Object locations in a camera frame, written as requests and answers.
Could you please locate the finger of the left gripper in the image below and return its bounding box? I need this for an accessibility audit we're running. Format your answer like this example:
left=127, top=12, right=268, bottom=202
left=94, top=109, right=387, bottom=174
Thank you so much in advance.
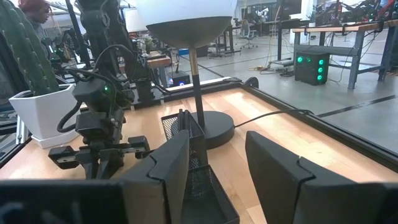
left=81, top=155, right=101, bottom=180
left=99, top=149, right=126, bottom=180

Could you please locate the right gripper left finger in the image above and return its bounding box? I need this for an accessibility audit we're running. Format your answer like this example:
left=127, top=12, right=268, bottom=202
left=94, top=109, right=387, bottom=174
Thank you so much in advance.
left=119, top=129, right=191, bottom=224

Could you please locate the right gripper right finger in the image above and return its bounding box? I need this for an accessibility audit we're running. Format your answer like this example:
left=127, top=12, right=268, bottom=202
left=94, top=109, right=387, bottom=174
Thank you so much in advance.
left=244, top=130, right=385, bottom=224

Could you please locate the black mesh desk organizer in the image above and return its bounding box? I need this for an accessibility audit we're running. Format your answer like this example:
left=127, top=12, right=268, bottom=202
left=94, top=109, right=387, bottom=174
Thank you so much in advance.
left=160, top=108, right=240, bottom=224

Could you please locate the grey office chair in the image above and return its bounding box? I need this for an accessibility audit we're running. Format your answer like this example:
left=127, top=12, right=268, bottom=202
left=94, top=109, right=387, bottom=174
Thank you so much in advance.
left=238, top=19, right=259, bottom=50

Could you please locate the white hexagonal plant pot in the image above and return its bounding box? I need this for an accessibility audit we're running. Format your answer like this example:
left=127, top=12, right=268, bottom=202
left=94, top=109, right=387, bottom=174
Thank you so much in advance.
left=8, top=83, right=82, bottom=149

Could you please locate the green cactus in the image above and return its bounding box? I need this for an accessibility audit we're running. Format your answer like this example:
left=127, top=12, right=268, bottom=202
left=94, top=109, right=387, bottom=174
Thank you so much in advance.
left=0, top=0, right=60, bottom=97

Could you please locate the black box with green lights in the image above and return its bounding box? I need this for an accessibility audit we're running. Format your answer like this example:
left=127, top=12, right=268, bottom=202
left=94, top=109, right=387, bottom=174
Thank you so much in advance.
left=294, top=51, right=330, bottom=86

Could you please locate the person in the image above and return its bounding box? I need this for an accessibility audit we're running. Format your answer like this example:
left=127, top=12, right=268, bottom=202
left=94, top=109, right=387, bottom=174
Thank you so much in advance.
left=17, top=0, right=53, bottom=43

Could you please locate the white globe table lamp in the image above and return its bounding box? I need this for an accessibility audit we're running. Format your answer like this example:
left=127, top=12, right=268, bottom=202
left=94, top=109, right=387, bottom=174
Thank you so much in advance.
left=136, top=0, right=239, bottom=150

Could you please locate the wooden top workbench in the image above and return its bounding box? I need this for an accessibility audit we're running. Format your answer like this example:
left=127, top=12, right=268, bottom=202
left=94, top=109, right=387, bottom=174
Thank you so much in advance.
left=291, top=18, right=398, bottom=90

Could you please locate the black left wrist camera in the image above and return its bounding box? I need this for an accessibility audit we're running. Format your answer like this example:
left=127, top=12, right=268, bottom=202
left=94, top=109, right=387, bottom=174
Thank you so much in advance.
left=72, top=78, right=116, bottom=113

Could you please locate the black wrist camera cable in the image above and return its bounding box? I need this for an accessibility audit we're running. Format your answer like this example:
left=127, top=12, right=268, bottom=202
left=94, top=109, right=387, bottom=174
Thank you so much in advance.
left=57, top=99, right=82, bottom=134

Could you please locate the black lamp cable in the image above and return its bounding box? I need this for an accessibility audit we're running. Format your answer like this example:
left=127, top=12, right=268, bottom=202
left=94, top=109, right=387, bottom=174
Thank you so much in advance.
left=234, top=108, right=315, bottom=129

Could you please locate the black aluminium rig frame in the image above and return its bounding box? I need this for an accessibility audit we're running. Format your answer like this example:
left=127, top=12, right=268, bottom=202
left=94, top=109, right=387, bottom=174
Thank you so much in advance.
left=0, top=76, right=398, bottom=174

